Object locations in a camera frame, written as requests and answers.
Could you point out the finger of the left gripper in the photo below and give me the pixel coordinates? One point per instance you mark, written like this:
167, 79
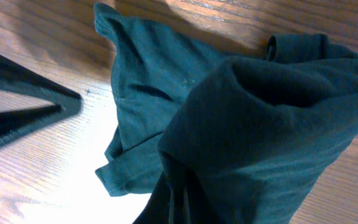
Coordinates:
29, 102

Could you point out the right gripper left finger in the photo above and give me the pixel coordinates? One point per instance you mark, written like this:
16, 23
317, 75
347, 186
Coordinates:
160, 207

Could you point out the black t-shirt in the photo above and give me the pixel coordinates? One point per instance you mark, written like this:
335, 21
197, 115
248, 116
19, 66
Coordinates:
255, 133

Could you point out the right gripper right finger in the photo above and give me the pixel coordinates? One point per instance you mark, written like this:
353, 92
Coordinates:
197, 209

